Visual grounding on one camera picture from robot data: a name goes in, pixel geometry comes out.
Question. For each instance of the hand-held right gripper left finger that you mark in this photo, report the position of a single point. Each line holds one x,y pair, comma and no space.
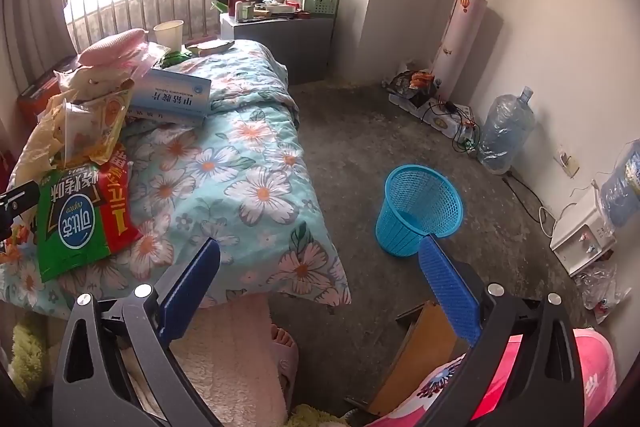
195,277

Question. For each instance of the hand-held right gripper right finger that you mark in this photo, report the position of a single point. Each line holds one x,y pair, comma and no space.
445,287

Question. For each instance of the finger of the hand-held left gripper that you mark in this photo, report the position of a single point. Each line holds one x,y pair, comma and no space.
20,202

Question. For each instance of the green red chip bag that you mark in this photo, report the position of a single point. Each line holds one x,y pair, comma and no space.
75,227

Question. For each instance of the blue plastic waste basket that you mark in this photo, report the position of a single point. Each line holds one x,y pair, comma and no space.
400,227

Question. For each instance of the pale yellow snack bag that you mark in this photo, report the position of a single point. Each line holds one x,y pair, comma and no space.
100,122

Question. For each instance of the blue white medicine box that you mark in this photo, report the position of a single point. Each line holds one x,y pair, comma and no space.
175,94

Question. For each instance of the wooden board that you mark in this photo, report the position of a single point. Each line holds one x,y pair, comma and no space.
420,357

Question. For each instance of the person's cream fleece leg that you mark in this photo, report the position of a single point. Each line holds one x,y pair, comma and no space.
225,357

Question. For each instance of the red cardboard box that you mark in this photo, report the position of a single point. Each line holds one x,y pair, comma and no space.
37,94

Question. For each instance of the floral light blue blanket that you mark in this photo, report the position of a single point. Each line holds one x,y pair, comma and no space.
240,167

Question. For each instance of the pink slipper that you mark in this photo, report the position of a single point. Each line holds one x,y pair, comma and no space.
287,364

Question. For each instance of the white crumpled plastic bag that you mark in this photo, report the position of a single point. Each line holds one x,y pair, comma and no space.
85,79

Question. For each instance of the yellow green fluffy cloth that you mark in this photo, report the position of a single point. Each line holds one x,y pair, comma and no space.
25,352

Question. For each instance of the clear plastic bag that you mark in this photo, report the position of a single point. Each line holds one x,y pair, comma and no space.
600,289

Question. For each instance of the white power strip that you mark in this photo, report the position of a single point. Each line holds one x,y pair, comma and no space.
442,122

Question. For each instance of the large clear water jug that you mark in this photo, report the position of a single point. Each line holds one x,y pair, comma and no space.
505,132

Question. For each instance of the person's pink printed clothing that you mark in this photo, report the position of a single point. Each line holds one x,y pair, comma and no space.
595,372

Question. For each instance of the grey striped curtain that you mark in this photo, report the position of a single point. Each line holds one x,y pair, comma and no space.
30,22

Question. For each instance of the pink knitted cloth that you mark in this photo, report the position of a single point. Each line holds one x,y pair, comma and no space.
115,46

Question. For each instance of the blue dispenser water bottle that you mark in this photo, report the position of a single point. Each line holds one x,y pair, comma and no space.
622,192

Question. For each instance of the orange snack bag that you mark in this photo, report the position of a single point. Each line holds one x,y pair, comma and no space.
420,79

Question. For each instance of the green snack packet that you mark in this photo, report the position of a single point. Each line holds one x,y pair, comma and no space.
177,58

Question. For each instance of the white paper cup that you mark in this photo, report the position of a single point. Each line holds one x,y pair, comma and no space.
170,34

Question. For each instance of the orange brown snack packet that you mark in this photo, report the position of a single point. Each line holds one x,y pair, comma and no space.
210,47

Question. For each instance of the white printed paper roll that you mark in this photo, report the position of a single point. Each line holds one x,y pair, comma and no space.
457,47

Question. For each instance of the grey cabinet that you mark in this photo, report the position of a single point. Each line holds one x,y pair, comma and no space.
300,47

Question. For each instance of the red thermos bottle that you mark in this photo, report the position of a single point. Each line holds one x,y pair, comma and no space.
235,2

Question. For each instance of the green plastic storage basket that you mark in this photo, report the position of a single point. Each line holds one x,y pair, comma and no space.
320,3

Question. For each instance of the wall socket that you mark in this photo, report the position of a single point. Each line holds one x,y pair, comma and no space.
569,163

